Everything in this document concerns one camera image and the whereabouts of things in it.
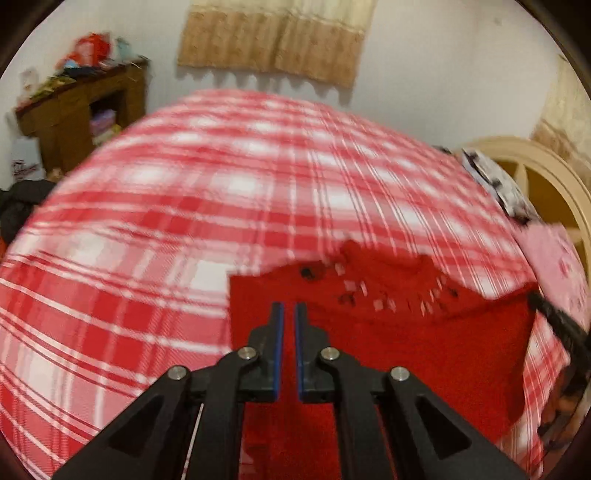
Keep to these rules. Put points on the white paper bag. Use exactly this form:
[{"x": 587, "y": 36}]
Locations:
[{"x": 25, "y": 159}]

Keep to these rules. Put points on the red plaid bed sheet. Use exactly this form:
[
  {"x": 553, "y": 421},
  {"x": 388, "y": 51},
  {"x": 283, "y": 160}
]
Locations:
[{"x": 184, "y": 207}]

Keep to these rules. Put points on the pink floral blanket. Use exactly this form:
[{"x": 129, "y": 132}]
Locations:
[{"x": 556, "y": 263}]

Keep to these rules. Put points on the dark wooden desk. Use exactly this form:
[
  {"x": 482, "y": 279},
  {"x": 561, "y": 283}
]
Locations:
[{"x": 64, "y": 120}]

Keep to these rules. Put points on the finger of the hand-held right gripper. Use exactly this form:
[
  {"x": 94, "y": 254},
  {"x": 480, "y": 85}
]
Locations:
[{"x": 561, "y": 327}]

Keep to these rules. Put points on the cream wooden headboard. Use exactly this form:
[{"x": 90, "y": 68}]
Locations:
[{"x": 545, "y": 170}]

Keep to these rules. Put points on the red embroidered knit sweater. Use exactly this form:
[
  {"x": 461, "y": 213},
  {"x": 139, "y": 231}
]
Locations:
[{"x": 438, "y": 341}]

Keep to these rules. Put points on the beige patterned window curtain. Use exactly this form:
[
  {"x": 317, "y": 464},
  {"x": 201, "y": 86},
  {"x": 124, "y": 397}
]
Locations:
[
  {"x": 277, "y": 37},
  {"x": 565, "y": 120}
]

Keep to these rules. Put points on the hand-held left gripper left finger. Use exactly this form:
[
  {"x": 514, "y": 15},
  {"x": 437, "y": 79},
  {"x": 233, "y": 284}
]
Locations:
[{"x": 277, "y": 350}]

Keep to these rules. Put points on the white card with dots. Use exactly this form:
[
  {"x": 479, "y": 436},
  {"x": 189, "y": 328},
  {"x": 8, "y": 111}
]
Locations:
[{"x": 28, "y": 82}]

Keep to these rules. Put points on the light blue bag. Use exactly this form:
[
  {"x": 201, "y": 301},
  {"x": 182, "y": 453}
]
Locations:
[{"x": 122, "y": 48}]

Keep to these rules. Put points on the black and white patterned pillow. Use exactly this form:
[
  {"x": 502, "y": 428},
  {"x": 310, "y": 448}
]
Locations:
[{"x": 503, "y": 184}]

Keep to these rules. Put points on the dark clothes pile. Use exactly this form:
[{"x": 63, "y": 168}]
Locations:
[{"x": 18, "y": 203}]

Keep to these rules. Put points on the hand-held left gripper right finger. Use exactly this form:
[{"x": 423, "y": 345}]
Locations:
[{"x": 301, "y": 350}]

